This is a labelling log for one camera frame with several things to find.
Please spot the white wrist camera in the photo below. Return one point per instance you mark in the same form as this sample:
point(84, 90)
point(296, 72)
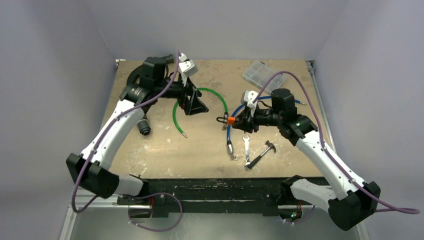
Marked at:
point(186, 65)
point(248, 99)

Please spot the orange black padlock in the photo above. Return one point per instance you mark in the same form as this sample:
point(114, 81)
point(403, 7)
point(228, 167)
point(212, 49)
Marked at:
point(230, 120)

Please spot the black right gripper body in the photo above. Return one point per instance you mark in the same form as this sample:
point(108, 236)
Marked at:
point(250, 118)

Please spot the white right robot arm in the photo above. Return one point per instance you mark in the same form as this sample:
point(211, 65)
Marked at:
point(350, 199)

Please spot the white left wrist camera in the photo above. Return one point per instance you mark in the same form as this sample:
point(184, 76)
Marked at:
point(186, 65)

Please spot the green cable lock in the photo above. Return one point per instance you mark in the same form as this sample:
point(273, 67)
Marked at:
point(174, 118)

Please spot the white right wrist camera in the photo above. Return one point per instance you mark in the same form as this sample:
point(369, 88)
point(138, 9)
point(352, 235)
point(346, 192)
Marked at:
point(248, 99)

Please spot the small black handle hammer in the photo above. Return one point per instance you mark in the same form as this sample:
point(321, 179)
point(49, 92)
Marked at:
point(270, 146)

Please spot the silver open-end wrench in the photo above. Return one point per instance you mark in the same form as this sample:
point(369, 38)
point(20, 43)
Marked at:
point(246, 140)

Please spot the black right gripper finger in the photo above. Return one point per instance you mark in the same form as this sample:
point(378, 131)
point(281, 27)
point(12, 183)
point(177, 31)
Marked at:
point(246, 126)
point(245, 116)

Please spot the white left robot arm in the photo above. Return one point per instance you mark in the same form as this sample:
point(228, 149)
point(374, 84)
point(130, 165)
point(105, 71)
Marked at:
point(144, 85)

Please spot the blue cable lock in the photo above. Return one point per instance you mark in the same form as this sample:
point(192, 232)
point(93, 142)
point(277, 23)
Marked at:
point(229, 144)

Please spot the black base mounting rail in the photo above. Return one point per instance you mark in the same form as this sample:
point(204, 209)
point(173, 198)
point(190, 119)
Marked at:
point(263, 195)

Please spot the aluminium frame rail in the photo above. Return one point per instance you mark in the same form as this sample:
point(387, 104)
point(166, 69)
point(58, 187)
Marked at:
point(104, 219)

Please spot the clear plastic screw box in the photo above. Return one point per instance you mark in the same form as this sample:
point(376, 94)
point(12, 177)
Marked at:
point(258, 73)

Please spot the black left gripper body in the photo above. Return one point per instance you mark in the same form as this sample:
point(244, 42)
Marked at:
point(177, 90)

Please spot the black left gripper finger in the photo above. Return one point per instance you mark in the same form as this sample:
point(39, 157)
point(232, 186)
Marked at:
point(190, 90)
point(193, 105)

